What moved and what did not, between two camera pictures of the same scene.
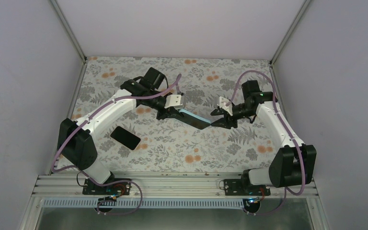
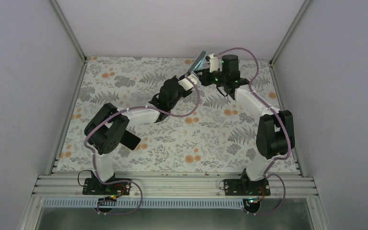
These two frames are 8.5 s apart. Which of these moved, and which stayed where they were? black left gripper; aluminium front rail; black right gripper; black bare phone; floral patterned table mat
Moved: black left gripper; black right gripper
Stayed: floral patterned table mat; aluminium front rail; black bare phone
